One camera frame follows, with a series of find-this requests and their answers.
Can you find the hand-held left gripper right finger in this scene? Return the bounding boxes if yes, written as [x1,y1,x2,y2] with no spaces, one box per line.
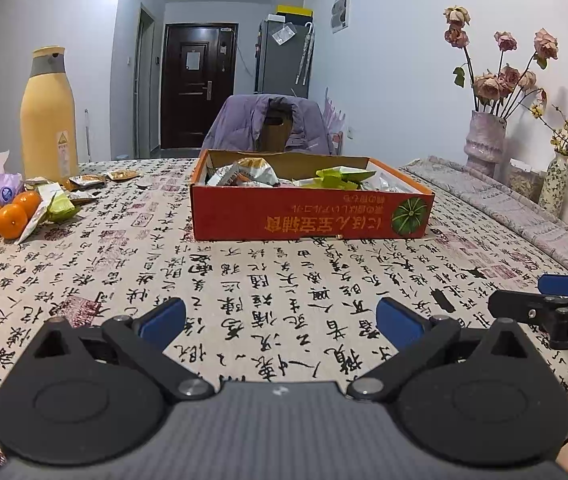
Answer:
[346,296,536,402]

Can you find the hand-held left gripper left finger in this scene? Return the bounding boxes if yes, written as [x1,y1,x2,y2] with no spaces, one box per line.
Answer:
[31,297,215,402]

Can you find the orange cardboard box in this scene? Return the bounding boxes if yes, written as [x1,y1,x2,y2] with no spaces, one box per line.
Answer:
[189,149,436,242]

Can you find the white green snack packet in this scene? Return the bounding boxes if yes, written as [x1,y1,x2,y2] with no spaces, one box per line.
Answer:
[316,166,377,188]

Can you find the pile of mixed snack bags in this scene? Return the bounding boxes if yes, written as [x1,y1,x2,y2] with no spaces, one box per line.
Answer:
[205,157,417,195]

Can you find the patterned slim vase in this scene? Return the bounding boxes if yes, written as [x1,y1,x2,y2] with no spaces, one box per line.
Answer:
[538,152,568,217]

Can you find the grey patterned cloth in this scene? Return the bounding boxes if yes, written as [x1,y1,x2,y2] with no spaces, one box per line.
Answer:
[396,156,568,276]

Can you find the glass jar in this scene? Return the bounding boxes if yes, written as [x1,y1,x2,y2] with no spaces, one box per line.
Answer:
[506,158,545,203]

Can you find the pink ceramic vase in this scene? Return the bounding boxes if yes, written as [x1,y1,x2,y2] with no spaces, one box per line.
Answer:
[465,110,507,178]

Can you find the long white snack packet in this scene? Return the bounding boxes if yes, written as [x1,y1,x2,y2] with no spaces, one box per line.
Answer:
[16,184,65,246]

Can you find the purple puffer jacket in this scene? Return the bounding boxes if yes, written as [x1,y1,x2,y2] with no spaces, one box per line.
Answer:
[204,94,337,156]

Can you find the pink paper bag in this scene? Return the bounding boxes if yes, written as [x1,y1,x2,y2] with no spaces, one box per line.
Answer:
[321,87,347,153]

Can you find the brown chair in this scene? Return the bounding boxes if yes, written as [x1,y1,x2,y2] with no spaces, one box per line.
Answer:
[256,100,297,152]

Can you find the dark brown entrance door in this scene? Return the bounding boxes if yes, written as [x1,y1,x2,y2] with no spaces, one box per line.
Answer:
[160,22,239,150]

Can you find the dried pink roses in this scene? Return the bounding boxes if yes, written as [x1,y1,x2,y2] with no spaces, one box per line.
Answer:
[444,6,560,118]

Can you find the yellow thermos bottle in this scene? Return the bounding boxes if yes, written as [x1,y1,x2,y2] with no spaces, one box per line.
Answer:
[20,46,80,183]

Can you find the grey interior door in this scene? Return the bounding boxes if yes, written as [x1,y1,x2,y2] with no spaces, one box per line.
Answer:
[134,4,156,158]

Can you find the grey refrigerator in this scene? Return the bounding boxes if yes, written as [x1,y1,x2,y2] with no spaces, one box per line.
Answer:
[255,19,315,100]

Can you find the white folded umbrella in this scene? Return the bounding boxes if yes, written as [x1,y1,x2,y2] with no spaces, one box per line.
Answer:
[295,22,315,86]

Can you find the clear plastic bag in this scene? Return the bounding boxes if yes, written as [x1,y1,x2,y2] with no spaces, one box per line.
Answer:
[271,24,297,45]

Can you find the yellow box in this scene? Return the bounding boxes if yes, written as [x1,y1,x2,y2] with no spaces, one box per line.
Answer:
[276,5,313,20]

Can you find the white wall panel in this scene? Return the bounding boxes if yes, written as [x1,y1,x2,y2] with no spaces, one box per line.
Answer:
[330,0,351,35]

